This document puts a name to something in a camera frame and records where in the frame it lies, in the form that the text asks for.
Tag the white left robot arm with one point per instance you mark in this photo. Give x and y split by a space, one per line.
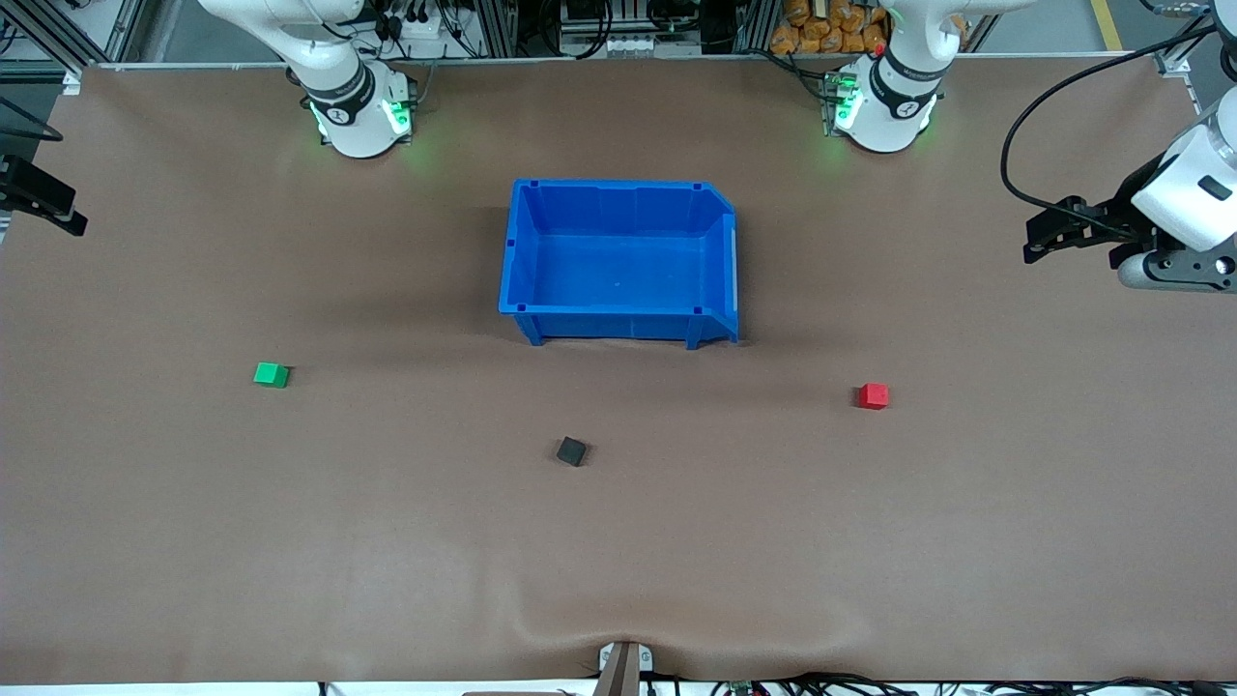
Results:
889 106

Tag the red cube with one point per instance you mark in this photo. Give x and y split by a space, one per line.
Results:
873 396

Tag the white socket strip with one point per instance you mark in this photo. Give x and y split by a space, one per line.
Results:
633 44

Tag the aluminium corner frame rail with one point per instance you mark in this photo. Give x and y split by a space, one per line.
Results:
1174 63

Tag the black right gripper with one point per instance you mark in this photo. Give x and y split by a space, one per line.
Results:
21 183

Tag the black cube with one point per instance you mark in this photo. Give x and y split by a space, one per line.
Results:
571 451

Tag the aluminium frame strut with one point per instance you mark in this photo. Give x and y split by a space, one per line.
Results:
68 34

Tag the orange packet pile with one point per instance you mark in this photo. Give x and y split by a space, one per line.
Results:
821 29

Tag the aluminium extrusion post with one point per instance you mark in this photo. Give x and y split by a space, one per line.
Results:
495 27
756 24

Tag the white power strip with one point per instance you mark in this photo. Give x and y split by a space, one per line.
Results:
417 27

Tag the metal table clamp bracket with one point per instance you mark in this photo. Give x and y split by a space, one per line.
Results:
625 667

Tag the green cube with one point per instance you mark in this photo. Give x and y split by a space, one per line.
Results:
271 375

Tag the blue plastic storage bin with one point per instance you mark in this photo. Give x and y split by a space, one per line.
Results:
618 280

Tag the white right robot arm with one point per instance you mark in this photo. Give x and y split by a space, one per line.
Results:
353 106

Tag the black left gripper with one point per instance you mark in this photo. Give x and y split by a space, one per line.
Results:
1124 203

